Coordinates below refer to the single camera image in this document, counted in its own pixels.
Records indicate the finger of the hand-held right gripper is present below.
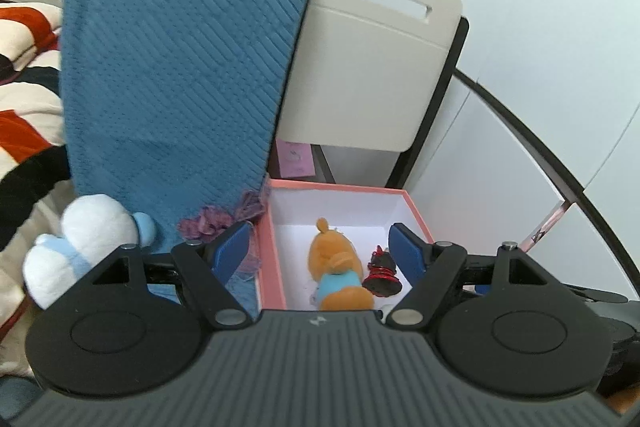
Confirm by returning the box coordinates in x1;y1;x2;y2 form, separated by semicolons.
565;283;632;306

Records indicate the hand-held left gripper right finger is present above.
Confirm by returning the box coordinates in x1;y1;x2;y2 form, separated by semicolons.
385;223;556;328

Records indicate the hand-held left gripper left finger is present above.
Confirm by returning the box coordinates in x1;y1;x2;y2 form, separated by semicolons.
87;221;253;328

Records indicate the small black red doll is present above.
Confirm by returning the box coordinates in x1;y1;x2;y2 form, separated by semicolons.
362;246;403;298

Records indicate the pink cardboard box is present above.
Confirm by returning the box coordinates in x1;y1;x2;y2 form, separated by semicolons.
257;178;436;312

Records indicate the brown teddy bear blue shirt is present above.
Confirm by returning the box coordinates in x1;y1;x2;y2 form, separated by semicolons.
307;217;376;312

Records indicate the purple organza ribbon flower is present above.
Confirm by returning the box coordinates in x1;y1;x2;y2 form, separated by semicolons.
177;189;267;273

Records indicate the pink paper card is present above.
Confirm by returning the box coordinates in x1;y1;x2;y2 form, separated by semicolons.
278;139;316;180

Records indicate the white and blue plush toy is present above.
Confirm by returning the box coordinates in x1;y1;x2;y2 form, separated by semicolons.
22;194;156;310

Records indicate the blue quilted cushion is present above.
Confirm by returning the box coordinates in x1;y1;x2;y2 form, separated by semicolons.
59;0;316;308

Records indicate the red black striped blanket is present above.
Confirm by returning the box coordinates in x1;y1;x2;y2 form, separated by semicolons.
0;0;76;378

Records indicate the black curved rail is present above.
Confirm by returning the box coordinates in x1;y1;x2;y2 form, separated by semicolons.
452;69;640;303

